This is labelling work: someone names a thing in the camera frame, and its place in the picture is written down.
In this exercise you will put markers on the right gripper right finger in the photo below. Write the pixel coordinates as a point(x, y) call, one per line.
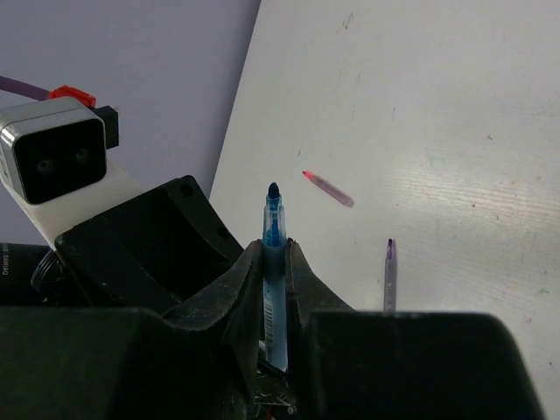
point(349, 364)

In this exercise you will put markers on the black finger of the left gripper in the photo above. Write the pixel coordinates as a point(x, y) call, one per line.
point(153, 251)

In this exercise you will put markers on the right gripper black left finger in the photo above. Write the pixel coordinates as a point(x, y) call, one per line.
point(197, 361)

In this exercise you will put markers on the blue pen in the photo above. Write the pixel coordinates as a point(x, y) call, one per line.
point(274, 241)

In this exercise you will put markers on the red pen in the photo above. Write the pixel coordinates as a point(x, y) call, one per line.
point(330, 189)

